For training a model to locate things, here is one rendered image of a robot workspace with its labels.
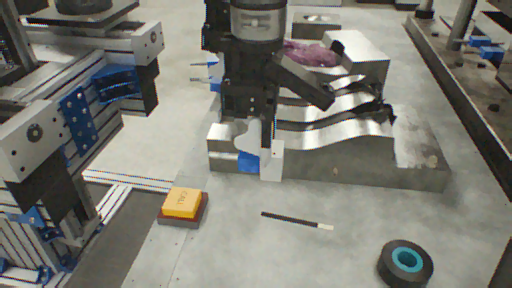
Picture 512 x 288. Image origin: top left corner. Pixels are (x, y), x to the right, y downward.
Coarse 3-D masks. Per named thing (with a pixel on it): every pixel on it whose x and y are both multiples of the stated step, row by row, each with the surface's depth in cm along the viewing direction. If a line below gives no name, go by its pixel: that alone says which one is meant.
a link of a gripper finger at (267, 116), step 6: (270, 102) 50; (270, 108) 49; (264, 114) 50; (270, 114) 50; (264, 120) 50; (270, 120) 50; (264, 126) 50; (270, 126) 50; (264, 132) 51; (270, 132) 51; (264, 138) 52; (270, 138) 51; (264, 144) 53; (270, 144) 52
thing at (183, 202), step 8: (176, 192) 67; (184, 192) 67; (192, 192) 67; (200, 192) 68; (168, 200) 66; (176, 200) 66; (184, 200) 66; (192, 200) 66; (168, 208) 64; (176, 208) 64; (184, 208) 64; (192, 208) 64; (184, 216) 64; (192, 216) 64
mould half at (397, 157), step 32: (288, 96) 88; (352, 96) 79; (224, 128) 76; (352, 128) 69; (384, 128) 68; (416, 128) 81; (224, 160) 75; (288, 160) 73; (320, 160) 72; (352, 160) 71; (384, 160) 69; (416, 160) 71
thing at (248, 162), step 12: (276, 144) 60; (216, 156) 61; (228, 156) 61; (240, 156) 59; (252, 156) 59; (276, 156) 57; (240, 168) 60; (252, 168) 59; (264, 168) 59; (276, 168) 58; (264, 180) 60; (276, 180) 60
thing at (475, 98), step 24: (408, 24) 177; (432, 24) 166; (432, 48) 142; (456, 72) 123; (456, 96) 116; (480, 96) 109; (504, 96) 109; (480, 120) 99; (504, 120) 97; (504, 144) 88; (504, 168) 86
